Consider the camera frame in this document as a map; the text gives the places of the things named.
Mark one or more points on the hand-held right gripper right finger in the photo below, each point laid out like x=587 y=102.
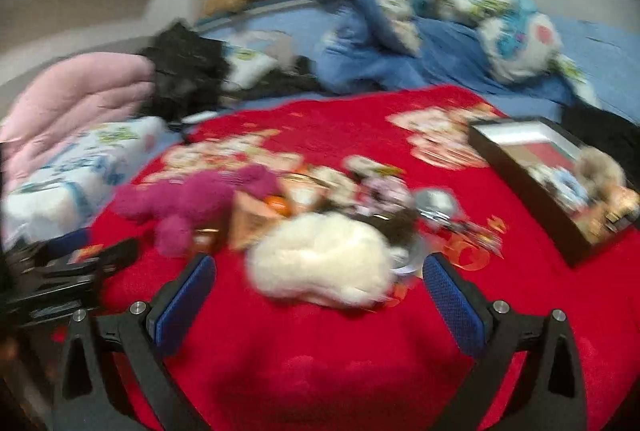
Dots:
x=457 y=306

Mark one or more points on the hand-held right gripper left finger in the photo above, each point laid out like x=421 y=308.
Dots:
x=182 y=306

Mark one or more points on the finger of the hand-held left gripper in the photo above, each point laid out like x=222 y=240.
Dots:
x=119 y=252
x=70 y=240

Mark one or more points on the magenta plush toy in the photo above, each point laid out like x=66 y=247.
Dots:
x=200 y=201

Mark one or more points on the white plush toy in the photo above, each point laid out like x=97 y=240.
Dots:
x=320 y=261

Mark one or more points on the black cardboard box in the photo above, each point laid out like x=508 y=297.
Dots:
x=505 y=156

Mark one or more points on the large white monster-print pillow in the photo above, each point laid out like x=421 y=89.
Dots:
x=75 y=171

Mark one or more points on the small round grey mirror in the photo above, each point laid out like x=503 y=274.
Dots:
x=434 y=205

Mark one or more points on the red printed blanket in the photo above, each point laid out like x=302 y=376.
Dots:
x=300 y=361

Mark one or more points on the pink fleece blanket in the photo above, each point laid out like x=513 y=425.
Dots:
x=75 y=91

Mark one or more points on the silver tube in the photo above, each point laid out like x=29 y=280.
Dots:
x=198 y=117

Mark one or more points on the light blue scrunchie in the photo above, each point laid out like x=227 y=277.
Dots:
x=570 y=186

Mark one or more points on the beige plush toy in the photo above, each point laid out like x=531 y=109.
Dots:
x=600 y=171

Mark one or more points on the black plastic bag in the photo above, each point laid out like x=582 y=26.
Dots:
x=185 y=66

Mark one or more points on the small white monster-print pillow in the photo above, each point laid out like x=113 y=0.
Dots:
x=248 y=63

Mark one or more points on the black clothing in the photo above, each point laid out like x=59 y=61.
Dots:
x=605 y=128

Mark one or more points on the dark beaded garment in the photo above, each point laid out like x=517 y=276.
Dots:
x=295 y=76

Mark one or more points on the blue bed sheet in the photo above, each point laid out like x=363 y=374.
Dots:
x=590 y=46

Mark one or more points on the blue monster-print quilt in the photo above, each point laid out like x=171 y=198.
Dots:
x=400 y=11

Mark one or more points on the white bed frame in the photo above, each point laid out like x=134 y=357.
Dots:
x=250 y=8

